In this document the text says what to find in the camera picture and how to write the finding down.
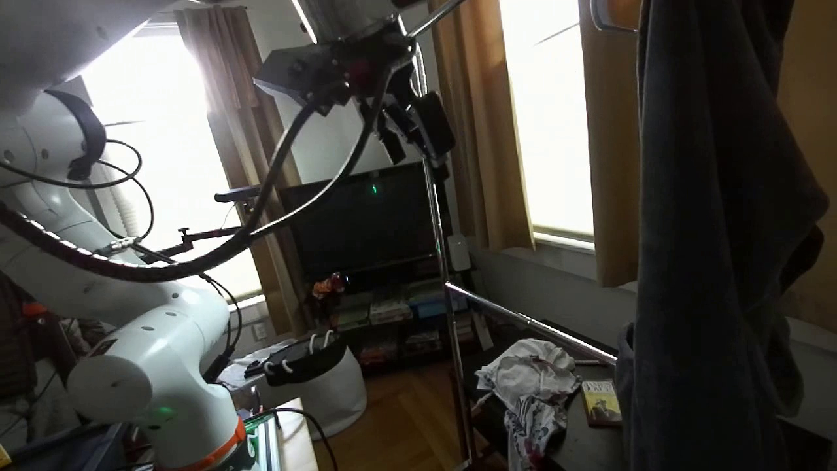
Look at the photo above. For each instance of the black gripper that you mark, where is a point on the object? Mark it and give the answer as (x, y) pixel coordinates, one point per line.
(376, 71)

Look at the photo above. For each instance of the dark plush robe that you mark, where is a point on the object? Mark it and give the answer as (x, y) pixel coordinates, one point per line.
(723, 264)

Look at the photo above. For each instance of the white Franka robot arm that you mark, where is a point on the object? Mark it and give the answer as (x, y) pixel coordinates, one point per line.
(148, 367)

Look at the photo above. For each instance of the metal garment rack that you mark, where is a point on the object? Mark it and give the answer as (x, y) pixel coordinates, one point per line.
(454, 304)

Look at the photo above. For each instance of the white crumpled clothes pile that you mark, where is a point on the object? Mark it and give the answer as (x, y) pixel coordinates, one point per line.
(527, 376)

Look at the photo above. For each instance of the narrow mustard curtain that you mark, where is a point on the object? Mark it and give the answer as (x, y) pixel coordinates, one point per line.
(488, 133)
(261, 226)

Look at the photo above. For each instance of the black flat television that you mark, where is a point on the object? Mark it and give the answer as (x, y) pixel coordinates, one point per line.
(357, 218)

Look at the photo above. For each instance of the bright window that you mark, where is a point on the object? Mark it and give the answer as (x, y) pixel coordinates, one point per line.
(549, 113)
(174, 133)

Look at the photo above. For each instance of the blue media box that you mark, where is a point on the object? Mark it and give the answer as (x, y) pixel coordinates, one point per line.
(425, 304)

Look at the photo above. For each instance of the orange toy figure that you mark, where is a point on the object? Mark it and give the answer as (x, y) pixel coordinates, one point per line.
(324, 286)

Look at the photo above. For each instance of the white media box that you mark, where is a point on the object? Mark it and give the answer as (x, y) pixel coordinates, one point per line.
(391, 312)

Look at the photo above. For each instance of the dark television stand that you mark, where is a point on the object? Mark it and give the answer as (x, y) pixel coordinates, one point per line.
(392, 337)

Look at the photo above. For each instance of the white plastic hanger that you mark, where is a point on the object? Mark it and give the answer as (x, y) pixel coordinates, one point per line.
(611, 20)

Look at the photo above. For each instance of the black item with white stripes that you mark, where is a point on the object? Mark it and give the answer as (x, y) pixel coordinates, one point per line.
(305, 357)

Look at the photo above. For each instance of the white round basket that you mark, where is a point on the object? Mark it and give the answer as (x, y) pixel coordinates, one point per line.
(335, 396)

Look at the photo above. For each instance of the yellow book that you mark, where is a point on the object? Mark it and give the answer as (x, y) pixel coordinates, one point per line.
(601, 405)

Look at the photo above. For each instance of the green lit electronics box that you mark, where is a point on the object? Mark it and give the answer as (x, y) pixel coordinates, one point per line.
(260, 440)

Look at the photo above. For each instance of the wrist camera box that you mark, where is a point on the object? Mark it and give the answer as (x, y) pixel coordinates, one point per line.
(301, 79)

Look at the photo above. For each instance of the black stereo camera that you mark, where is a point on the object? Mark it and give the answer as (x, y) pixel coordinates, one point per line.
(240, 192)

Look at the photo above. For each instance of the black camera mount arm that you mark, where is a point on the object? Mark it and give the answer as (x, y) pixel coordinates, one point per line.
(200, 236)

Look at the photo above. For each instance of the white wall outlet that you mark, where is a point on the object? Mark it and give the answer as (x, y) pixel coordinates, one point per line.
(260, 332)

